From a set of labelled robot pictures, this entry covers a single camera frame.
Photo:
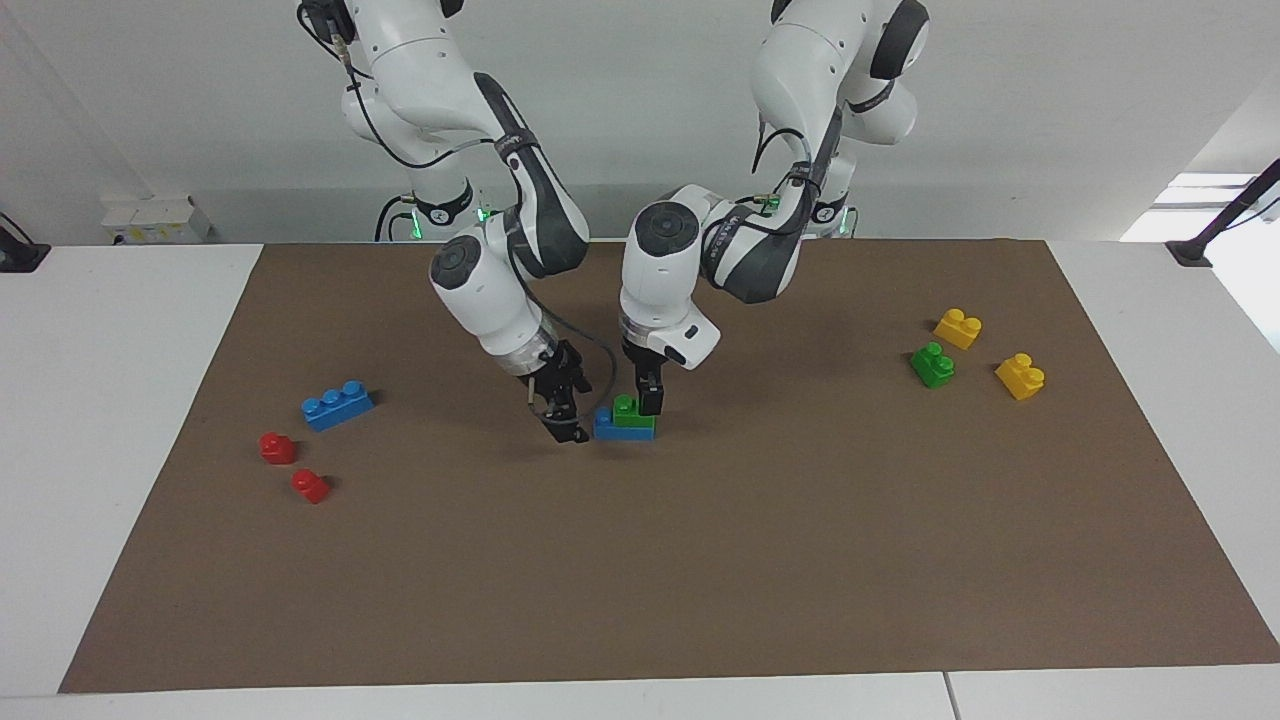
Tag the blue three-stud toy block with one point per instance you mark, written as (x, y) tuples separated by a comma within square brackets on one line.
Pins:
[(610, 428), (335, 408)]

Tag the yellow two-stud toy block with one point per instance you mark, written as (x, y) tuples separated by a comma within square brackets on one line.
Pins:
[(958, 332), (1018, 378)]

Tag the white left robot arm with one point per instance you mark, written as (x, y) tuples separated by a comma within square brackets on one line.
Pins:
[(800, 60)]

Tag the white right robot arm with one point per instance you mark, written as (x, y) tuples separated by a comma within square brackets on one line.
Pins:
[(420, 60)]

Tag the black table clamp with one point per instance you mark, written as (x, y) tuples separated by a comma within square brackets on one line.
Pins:
[(20, 255)]

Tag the green two-stud toy block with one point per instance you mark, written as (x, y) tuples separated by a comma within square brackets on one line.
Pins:
[(935, 370), (628, 412)]

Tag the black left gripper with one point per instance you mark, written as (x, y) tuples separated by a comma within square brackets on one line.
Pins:
[(643, 358)]

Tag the brown table mat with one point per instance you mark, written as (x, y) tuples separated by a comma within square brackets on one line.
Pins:
[(700, 560)]

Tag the red one-stud toy block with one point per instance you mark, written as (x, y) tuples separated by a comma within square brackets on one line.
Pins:
[(310, 488), (277, 450)]

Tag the black camera stand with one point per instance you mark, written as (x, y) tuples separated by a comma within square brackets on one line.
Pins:
[(1190, 250)]

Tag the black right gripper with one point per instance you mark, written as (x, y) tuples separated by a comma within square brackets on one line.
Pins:
[(560, 368)]

